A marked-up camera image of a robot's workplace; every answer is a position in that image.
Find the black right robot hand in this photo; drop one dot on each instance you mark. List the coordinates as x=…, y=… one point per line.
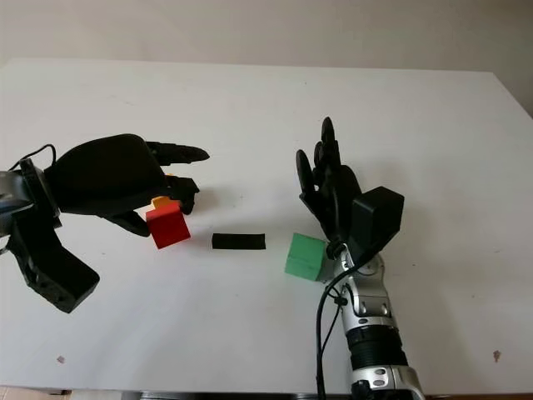
x=337, y=191

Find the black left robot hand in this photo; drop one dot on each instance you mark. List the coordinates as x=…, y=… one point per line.
x=108, y=175

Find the yellow cube block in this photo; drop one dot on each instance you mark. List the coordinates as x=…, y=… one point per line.
x=161, y=202

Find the green cube block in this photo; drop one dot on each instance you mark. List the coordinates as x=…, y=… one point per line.
x=304, y=256

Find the red cube block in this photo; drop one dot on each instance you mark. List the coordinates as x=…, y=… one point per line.
x=168, y=229

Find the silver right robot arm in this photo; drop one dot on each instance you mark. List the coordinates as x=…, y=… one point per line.
x=370, y=308

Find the black tape strip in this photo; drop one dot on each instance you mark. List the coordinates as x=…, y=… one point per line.
x=238, y=242

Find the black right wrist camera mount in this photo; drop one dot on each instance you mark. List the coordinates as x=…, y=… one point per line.
x=377, y=221

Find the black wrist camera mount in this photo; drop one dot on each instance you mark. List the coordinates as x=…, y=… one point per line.
x=377, y=221
x=54, y=266

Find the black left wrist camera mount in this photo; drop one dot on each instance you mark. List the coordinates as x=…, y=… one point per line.
x=54, y=266

